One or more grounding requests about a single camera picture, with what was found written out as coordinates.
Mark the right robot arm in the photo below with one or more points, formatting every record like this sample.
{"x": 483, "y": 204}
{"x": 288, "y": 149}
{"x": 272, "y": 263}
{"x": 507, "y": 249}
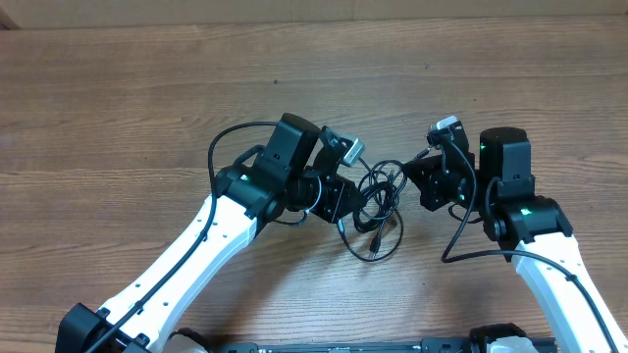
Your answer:
{"x": 531, "y": 231}

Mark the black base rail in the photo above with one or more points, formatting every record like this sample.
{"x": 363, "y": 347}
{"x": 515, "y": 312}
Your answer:
{"x": 499, "y": 338}

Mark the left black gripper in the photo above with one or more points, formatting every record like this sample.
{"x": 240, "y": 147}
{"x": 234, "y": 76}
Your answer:
{"x": 336, "y": 206}

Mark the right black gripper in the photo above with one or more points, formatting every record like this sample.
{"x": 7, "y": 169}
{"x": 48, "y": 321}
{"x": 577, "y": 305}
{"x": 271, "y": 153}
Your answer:
{"x": 428, "y": 172}

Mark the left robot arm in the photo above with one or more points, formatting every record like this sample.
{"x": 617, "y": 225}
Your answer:
{"x": 296, "y": 170}

